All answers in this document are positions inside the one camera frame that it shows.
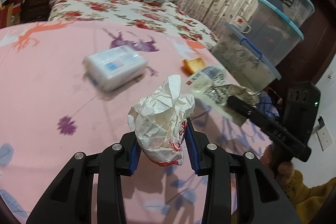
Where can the orange bread piece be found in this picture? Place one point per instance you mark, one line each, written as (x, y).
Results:
(194, 65)

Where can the clear printed plastic wrapper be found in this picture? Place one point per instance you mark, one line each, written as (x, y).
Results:
(210, 87)

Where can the white enamel mug red star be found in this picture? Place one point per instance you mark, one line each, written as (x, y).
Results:
(240, 23)

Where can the white red paper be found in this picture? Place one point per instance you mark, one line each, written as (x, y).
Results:
(157, 119)

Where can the white floral bedsheet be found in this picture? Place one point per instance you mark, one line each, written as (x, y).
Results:
(118, 8)

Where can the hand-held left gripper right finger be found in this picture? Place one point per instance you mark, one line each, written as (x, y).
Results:
(193, 158)

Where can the blue cloth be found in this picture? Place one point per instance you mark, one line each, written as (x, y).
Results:
(267, 106)

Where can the dark wooden nightstand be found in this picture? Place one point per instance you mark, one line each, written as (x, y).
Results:
(36, 7)

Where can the white blue tissue pack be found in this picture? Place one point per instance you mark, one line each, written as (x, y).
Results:
(113, 69)

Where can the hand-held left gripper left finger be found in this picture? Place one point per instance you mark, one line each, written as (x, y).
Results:
(134, 158)

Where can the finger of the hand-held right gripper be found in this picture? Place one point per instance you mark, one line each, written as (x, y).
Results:
(262, 121)

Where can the person's right hand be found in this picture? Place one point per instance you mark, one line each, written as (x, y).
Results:
(284, 170)

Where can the pink leaf print tablecloth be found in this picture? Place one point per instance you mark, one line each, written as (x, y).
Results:
(52, 82)

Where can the white wall socket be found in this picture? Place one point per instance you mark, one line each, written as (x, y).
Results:
(325, 137)

